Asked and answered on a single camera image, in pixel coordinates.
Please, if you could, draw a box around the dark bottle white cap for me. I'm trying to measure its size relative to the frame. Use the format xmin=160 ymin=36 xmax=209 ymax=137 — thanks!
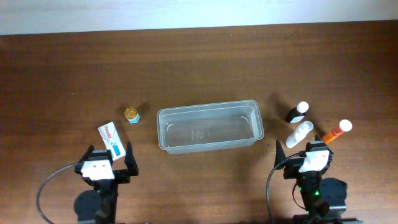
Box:
xmin=285 ymin=101 xmax=309 ymax=123

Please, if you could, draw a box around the orange tube white cap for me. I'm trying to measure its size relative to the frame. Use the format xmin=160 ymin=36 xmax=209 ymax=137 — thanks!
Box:
xmin=322 ymin=119 xmax=353 ymax=144

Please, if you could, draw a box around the black cable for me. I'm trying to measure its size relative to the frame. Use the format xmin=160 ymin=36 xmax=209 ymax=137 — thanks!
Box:
xmin=266 ymin=151 xmax=308 ymax=224
xmin=36 ymin=162 xmax=82 ymax=224

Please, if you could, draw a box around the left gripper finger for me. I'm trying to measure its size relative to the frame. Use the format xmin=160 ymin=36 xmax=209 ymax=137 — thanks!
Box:
xmin=78 ymin=145 xmax=94 ymax=164
xmin=124 ymin=142 xmax=139 ymax=176

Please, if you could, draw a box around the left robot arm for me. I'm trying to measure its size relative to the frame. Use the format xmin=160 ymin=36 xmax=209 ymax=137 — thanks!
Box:
xmin=73 ymin=143 xmax=139 ymax=224

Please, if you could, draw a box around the white Panadol box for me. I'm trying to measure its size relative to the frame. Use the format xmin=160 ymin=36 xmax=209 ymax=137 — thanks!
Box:
xmin=98 ymin=122 xmax=126 ymax=161

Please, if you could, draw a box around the small jar gold lid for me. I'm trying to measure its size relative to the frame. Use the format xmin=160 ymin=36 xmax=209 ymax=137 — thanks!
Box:
xmin=124 ymin=108 xmax=140 ymax=124

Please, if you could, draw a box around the clear plastic container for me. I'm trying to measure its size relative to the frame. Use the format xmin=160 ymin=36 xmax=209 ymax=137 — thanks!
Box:
xmin=157 ymin=100 xmax=264 ymax=154

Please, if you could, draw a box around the left black cable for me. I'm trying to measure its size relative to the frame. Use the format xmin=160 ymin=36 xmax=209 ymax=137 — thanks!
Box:
xmin=36 ymin=162 xmax=82 ymax=224

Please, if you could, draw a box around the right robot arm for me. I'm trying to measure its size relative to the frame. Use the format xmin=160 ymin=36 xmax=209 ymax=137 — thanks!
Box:
xmin=266 ymin=136 xmax=363 ymax=224

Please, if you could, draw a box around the white spray bottle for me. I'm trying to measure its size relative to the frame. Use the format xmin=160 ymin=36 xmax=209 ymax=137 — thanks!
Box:
xmin=285 ymin=121 xmax=313 ymax=148

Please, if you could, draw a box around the right black cable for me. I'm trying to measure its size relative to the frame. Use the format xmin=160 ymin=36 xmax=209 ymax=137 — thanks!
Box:
xmin=266 ymin=151 xmax=308 ymax=224

